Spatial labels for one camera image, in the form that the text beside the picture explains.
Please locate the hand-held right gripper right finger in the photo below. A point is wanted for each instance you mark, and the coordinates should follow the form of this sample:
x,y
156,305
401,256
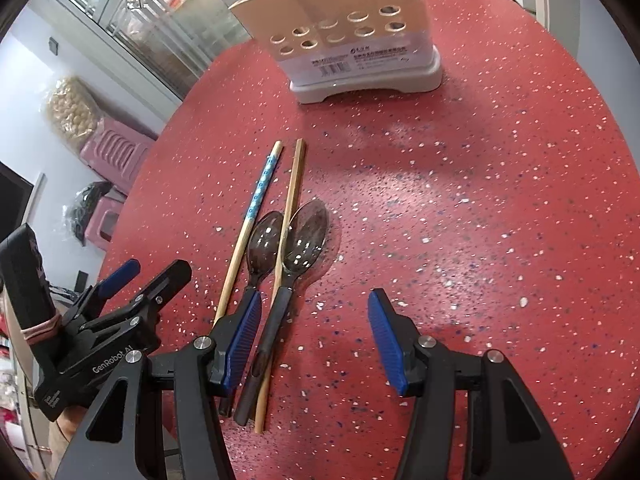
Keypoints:
x,y
387,340

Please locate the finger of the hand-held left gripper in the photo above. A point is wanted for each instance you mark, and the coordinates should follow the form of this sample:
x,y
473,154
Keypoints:
x,y
165,285
117,277

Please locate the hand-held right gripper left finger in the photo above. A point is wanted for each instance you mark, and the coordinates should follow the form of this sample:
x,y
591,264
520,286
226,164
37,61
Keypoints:
x,y
242,340

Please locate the blue patterned bamboo chopstick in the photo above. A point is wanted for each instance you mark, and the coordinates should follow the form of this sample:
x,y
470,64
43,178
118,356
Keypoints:
x,y
260,190

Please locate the plain bamboo chopstick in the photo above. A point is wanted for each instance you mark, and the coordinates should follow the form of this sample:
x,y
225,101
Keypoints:
x,y
295,180

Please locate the beige perforated utensil holder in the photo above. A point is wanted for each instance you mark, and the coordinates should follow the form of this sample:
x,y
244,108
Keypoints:
x,y
350,25

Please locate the person's left forearm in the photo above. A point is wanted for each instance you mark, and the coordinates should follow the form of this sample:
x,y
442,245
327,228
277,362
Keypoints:
x,y
67,430

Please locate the pink hair band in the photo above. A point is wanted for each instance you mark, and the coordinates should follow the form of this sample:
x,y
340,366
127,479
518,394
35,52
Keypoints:
x,y
42,330

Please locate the pink plastic stool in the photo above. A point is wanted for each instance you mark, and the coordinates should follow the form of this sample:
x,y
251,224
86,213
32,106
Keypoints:
x,y
102,220

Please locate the black plastic bag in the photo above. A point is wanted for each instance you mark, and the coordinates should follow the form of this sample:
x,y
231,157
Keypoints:
x,y
85,205

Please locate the stack of pink plastic stools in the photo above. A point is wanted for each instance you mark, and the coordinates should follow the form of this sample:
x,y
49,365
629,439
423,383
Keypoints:
x,y
117,155

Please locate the dark screen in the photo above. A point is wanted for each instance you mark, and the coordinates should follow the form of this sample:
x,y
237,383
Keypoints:
x,y
12,200

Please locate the clear bag of puffed snacks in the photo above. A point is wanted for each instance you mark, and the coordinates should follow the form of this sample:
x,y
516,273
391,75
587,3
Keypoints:
x,y
70,110

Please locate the glass door cabinet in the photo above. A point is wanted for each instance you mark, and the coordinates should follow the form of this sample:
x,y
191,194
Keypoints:
x,y
150,25

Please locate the dark wall switch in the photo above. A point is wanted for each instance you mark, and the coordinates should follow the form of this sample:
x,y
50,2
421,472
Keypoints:
x,y
55,46

